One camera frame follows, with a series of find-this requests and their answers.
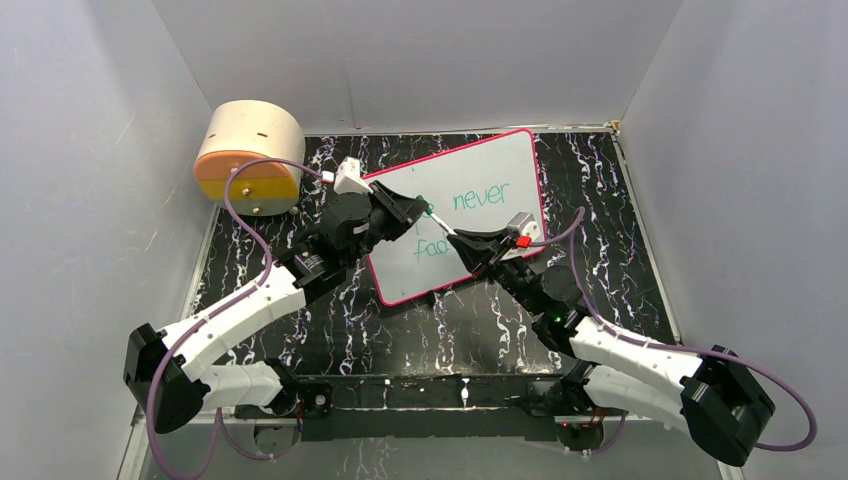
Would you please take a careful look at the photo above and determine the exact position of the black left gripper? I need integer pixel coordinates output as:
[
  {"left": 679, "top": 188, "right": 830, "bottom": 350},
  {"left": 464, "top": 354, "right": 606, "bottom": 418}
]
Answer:
[{"left": 344, "top": 182, "right": 429, "bottom": 271}]

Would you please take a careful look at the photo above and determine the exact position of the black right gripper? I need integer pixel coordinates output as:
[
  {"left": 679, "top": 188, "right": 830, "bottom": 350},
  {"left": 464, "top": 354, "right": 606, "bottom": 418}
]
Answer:
[{"left": 448, "top": 227, "right": 544, "bottom": 316}]

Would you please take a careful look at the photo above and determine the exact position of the green capped whiteboard marker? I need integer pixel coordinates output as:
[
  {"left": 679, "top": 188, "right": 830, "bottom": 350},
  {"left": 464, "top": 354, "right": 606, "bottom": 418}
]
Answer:
[{"left": 427, "top": 208, "right": 456, "bottom": 236}]

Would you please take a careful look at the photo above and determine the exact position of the pink framed whiteboard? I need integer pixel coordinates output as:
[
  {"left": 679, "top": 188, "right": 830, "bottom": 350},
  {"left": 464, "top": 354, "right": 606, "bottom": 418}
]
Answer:
[{"left": 366, "top": 129, "right": 546, "bottom": 306}]

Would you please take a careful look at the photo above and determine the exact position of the green marker cap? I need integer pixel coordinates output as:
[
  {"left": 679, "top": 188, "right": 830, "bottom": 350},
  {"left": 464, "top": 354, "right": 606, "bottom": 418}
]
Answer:
[{"left": 416, "top": 195, "right": 433, "bottom": 215}]

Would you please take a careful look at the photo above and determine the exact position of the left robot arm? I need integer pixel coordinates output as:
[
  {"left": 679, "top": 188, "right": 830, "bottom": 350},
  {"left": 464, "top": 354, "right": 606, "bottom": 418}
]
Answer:
[{"left": 123, "top": 181, "right": 429, "bottom": 434}]

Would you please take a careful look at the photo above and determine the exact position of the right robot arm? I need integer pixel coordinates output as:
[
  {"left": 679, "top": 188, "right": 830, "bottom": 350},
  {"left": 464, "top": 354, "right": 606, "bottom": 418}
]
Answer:
[{"left": 447, "top": 227, "right": 775, "bottom": 467}]

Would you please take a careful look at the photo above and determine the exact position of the beige cylindrical drawer box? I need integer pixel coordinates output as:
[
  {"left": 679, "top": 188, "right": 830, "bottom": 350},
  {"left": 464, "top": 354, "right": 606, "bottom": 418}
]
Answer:
[{"left": 193, "top": 100, "right": 305, "bottom": 216}]

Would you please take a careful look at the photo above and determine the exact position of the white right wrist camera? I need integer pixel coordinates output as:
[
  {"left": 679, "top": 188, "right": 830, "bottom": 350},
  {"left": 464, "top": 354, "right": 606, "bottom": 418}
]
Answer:
[{"left": 503, "top": 212, "right": 542, "bottom": 260}]

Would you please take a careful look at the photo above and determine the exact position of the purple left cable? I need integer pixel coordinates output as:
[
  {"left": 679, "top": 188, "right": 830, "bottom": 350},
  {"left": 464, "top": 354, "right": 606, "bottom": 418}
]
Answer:
[{"left": 145, "top": 158, "right": 333, "bottom": 480}]

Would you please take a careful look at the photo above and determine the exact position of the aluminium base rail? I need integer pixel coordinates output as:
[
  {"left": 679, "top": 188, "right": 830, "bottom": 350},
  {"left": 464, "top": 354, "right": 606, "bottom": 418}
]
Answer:
[{"left": 119, "top": 375, "right": 740, "bottom": 479}]

